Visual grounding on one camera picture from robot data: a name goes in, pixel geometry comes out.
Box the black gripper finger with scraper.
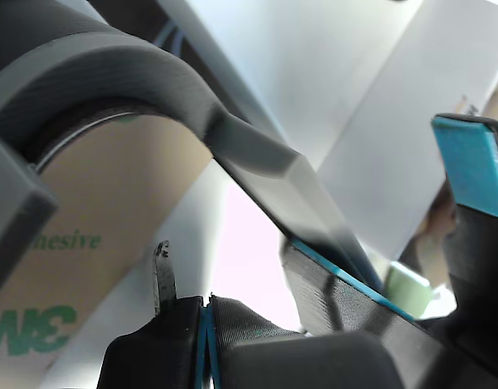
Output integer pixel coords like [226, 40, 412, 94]
[97, 240, 205, 389]

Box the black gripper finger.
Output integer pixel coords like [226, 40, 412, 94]
[205, 294, 411, 389]

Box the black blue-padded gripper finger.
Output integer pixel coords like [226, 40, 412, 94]
[281, 237, 498, 389]
[430, 113, 498, 349]

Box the pile of peeled film scraps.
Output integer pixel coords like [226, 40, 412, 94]
[398, 190, 460, 268]

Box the grey tape dispenser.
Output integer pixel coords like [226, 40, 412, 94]
[0, 0, 385, 301]

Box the pale green object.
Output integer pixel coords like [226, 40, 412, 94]
[384, 261, 434, 321]

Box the white cardboard box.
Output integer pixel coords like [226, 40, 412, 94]
[317, 0, 498, 260]

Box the blue cable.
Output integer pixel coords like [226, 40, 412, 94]
[153, 18, 187, 56]

